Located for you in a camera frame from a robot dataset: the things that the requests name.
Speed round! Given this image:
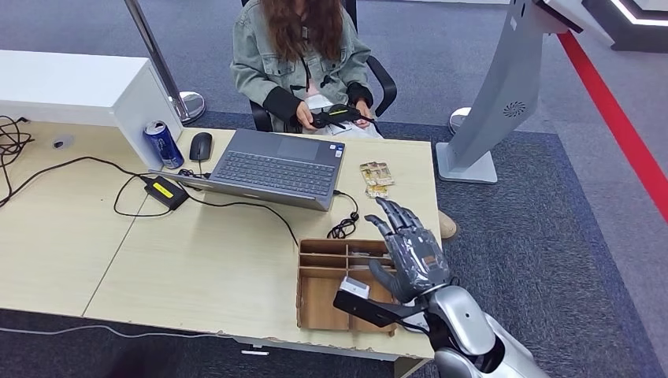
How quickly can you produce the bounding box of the black platform white strip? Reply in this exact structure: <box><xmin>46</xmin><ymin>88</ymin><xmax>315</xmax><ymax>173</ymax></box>
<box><xmin>581</xmin><ymin>0</ymin><xmax>668</xmax><ymax>54</ymax></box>

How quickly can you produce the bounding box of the white floor cable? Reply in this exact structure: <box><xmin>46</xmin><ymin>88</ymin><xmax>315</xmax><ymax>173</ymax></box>
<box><xmin>0</xmin><ymin>323</ymin><xmax>232</xmax><ymax>341</ymax></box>

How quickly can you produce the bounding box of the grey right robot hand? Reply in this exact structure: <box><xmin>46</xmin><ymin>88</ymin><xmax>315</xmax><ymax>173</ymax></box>
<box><xmin>364</xmin><ymin>197</ymin><xmax>452</xmax><ymax>305</ymax></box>

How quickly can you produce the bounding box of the black mains cable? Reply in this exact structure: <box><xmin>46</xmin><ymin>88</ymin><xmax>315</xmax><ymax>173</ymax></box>
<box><xmin>0</xmin><ymin>155</ymin><xmax>152</xmax><ymax>209</ymax></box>

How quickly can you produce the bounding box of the grey laptop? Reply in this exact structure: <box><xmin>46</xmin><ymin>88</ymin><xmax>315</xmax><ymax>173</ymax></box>
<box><xmin>148</xmin><ymin>128</ymin><xmax>347</xmax><ymax>213</ymax></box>

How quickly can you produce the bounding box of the white box cabinet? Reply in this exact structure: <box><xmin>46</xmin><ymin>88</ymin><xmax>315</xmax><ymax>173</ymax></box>
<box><xmin>0</xmin><ymin>49</ymin><xmax>184</xmax><ymax>171</ymax></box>

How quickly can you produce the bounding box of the person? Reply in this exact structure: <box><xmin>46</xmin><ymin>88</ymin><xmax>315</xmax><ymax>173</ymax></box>
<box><xmin>229</xmin><ymin>0</ymin><xmax>384</xmax><ymax>141</ymax></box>

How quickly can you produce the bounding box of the person's left hand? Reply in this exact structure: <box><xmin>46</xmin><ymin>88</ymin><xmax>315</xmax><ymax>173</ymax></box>
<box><xmin>354</xmin><ymin>98</ymin><xmax>373</xmax><ymax>130</ymax></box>

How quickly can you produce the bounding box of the black camera bracket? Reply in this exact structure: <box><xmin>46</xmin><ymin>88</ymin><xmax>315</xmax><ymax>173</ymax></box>
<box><xmin>332</xmin><ymin>289</ymin><xmax>428</xmax><ymax>330</ymax></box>

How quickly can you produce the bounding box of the chrome stanchion base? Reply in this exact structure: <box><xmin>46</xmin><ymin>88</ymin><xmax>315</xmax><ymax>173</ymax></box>
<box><xmin>448</xmin><ymin>106</ymin><xmax>474</xmax><ymax>135</ymax></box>

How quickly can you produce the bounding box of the person's right hand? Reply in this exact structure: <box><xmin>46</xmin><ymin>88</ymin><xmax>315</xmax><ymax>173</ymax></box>
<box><xmin>295</xmin><ymin>100</ymin><xmax>321</xmax><ymax>132</ymax></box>

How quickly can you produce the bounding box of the chrome stanchion post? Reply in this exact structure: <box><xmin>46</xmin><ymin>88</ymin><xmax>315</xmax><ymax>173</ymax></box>
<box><xmin>124</xmin><ymin>0</ymin><xmax>207</xmax><ymax>125</ymax></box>

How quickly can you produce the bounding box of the wooden card organizer box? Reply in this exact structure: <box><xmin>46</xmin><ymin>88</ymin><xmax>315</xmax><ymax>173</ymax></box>
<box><xmin>296</xmin><ymin>239</ymin><xmax>399</xmax><ymax>336</ymax></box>

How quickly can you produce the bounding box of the person's shoe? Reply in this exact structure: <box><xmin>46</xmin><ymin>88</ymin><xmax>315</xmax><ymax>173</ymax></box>
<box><xmin>438</xmin><ymin>209</ymin><xmax>460</xmax><ymax>242</ymax></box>

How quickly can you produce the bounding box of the black laptop charger cable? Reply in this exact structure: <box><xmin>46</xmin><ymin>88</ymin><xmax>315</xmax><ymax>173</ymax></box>
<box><xmin>182</xmin><ymin>190</ymin><xmax>362</xmax><ymax>249</ymax></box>

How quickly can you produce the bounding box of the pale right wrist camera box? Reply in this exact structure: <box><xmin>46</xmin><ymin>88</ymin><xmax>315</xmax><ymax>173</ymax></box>
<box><xmin>339</xmin><ymin>276</ymin><xmax>371</xmax><ymax>300</ymax></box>

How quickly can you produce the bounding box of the black power adapter yellow label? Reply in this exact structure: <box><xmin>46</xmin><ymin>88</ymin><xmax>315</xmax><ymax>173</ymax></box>
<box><xmin>143</xmin><ymin>176</ymin><xmax>190</xmax><ymax>211</ymax></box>

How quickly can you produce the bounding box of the black handheld device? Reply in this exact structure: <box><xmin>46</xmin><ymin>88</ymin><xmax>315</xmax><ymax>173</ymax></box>
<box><xmin>312</xmin><ymin>104</ymin><xmax>375</xmax><ymax>131</ymax></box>

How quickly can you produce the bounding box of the black office chair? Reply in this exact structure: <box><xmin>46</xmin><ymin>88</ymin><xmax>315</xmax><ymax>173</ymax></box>
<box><xmin>240</xmin><ymin>0</ymin><xmax>398</xmax><ymax>133</ymax></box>

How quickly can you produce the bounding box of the black tangled cable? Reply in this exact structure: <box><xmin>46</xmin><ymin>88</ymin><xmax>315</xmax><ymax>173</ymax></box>
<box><xmin>0</xmin><ymin>115</ymin><xmax>36</xmax><ymax>202</ymax></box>

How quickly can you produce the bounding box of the black mouse cable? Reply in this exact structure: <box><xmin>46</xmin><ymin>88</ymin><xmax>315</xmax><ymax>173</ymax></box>
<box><xmin>177</xmin><ymin>158</ymin><xmax>211</xmax><ymax>180</ymax></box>

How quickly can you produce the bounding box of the grey kiosk stand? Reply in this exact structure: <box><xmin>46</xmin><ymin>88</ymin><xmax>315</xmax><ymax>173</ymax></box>
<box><xmin>436</xmin><ymin>0</ymin><xmax>617</xmax><ymax>184</ymax></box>

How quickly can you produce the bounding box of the thin black cable loop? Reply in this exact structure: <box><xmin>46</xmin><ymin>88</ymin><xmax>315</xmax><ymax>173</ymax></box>
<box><xmin>113</xmin><ymin>174</ymin><xmax>174</xmax><ymax>219</ymax></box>

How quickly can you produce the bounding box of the black computer mouse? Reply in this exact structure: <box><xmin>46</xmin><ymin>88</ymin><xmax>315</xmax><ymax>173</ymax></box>
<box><xmin>188</xmin><ymin>132</ymin><xmax>214</xmax><ymax>161</ymax></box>

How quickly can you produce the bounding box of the blue drink can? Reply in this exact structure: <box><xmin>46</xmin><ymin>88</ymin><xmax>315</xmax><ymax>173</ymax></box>
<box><xmin>143</xmin><ymin>120</ymin><xmax>185</xmax><ymax>170</ymax></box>

